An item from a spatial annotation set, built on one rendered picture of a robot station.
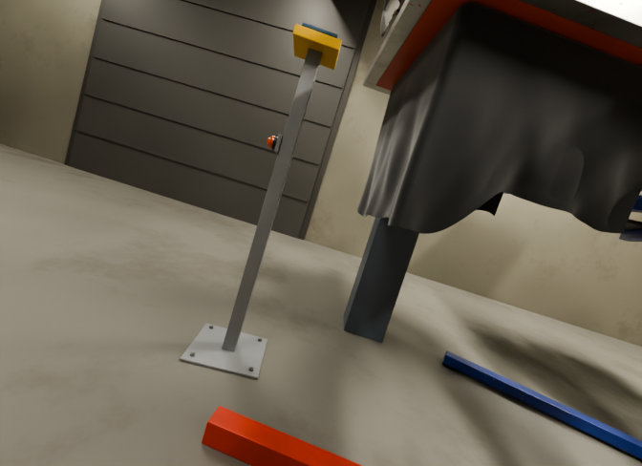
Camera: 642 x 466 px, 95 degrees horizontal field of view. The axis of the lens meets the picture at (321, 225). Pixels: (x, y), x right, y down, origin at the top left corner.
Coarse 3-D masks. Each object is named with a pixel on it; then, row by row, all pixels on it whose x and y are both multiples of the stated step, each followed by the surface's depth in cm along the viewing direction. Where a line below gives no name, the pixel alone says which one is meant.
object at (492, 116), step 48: (480, 48) 53; (528, 48) 54; (576, 48) 54; (480, 96) 54; (528, 96) 55; (576, 96) 55; (624, 96) 56; (432, 144) 55; (480, 144) 56; (528, 144) 57; (576, 144) 57; (624, 144) 57; (432, 192) 57; (480, 192) 57; (528, 192) 59; (576, 192) 58; (624, 192) 60
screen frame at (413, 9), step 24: (408, 0) 58; (528, 0) 49; (552, 0) 48; (576, 0) 47; (600, 0) 47; (624, 0) 47; (408, 24) 64; (600, 24) 49; (624, 24) 48; (384, 48) 76
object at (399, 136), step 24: (456, 24) 54; (432, 48) 63; (456, 48) 53; (408, 72) 79; (432, 72) 59; (408, 96) 71; (432, 96) 55; (384, 120) 93; (408, 120) 67; (432, 120) 54; (384, 144) 83; (408, 144) 66; (384, 168) 77; (408, 168) 56; (384, 192) 72; (408, 192) 56; (384, 216) 71
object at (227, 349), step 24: (312, 48) 81; (336, 48) 78; (312, 72) 83; (288, 120) 84; (288, 144) 84; (288, 168) 85; (264, 216) 86; (264, 240) 87; (240, 288) 88; (240, 312) 89; (216, 336) 96; (240, 336) 100; (192, 360) 81; (216, 360) 84; (240, 360) 87
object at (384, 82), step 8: (400, 56) 77; (408, 56) 76; (416, 56) 75; (392, 64) 82; (400, 64) 81; (408, 64) 80; (384, 72) 88; (392, 72) 87; (400, 72) 85; (384, 80) 94; (392, 80) 92; (384, 88) 99
